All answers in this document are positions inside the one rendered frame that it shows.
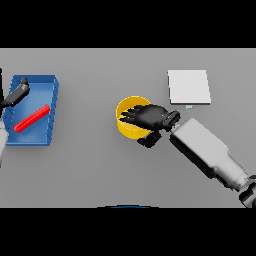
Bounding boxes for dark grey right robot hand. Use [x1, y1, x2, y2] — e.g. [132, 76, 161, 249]
[119, 104, 182, 149]

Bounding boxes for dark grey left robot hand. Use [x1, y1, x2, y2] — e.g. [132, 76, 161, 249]
[0, 68, 31, 114]

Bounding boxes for yellow bowl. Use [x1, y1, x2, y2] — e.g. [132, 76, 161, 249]
[115, 95, 154, 140]

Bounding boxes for red beaker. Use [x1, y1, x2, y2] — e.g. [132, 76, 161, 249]
[13, 103, 51, 134]

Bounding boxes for pale square metallic scale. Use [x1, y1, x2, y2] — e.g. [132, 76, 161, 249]
[167, 69, 212, 110]

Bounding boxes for blue tray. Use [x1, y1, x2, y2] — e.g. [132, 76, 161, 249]
[2, 74, 60, 147]

